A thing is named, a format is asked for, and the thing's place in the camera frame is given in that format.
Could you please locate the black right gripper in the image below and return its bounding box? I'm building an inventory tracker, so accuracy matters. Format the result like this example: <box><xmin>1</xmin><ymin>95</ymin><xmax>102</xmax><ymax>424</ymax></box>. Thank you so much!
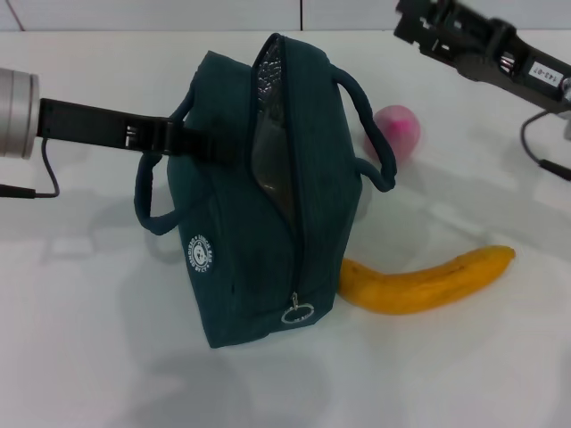
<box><xmin>393</xmin><ymin>0</ymin><xmax>571</xmax><ymax>112</ymax></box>

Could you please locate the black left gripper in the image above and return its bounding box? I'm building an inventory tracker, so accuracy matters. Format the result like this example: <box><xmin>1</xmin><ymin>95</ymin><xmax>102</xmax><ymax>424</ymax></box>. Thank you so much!
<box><xmin>37</xmin><ymin>97</ymin><xmax>242</xmax><ymax>167</ymax></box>

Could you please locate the dark teal insulated lunch bag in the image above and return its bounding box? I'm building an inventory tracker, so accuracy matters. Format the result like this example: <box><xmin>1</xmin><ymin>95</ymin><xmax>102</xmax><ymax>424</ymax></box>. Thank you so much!
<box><xmin>136</xmin><ymin>33</ymin><xmax>398</xmax><ymax>350</ymax></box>

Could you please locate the pink peach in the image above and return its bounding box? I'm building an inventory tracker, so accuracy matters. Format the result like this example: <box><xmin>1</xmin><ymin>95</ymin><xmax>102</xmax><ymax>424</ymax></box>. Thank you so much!
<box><xmin>363</xmin><ymin>104</ymin><xmax>421</xmax><ymax>161</ymax></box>

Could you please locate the yellow banana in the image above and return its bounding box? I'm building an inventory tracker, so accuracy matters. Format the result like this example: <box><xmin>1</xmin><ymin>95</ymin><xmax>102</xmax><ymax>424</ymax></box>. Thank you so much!
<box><xmin>339</xmin><ymin>244</ymin><xmax>517</xmax><ymax>316</ymax></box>

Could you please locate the dark right arm cable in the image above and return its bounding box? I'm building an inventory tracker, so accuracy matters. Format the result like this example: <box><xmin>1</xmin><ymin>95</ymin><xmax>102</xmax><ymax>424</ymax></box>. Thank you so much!
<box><xmin>519</xmin><ymin>111</ymin><xmax>571</xmax><ymax>182</ymax></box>

